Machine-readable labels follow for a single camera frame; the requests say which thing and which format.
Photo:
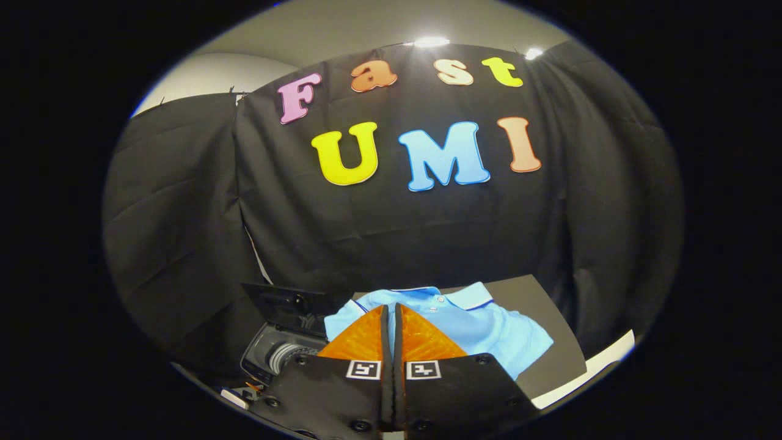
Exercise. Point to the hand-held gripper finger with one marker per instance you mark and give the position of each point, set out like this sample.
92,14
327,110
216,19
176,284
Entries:
398,366
386,366

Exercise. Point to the light blue polo shirt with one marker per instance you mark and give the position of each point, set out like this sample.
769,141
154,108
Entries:
489,330

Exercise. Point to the dark grey washing machine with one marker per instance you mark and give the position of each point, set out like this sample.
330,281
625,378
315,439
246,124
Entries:
287,354

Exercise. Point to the dark washing machine lid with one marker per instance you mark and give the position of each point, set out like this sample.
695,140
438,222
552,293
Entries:
281,305

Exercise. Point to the black backdrop cloth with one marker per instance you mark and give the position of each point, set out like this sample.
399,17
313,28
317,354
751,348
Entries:
397,232

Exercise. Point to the grey cabinet with black top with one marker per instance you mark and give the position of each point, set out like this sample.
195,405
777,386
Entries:
537,305

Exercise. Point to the small white block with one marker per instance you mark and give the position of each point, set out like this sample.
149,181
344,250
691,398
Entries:
235,397

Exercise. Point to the white paper sheet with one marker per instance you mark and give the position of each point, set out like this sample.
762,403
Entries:
602,362

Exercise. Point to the ceiling light panel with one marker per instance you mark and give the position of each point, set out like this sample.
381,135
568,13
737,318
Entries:
431,41
533,53

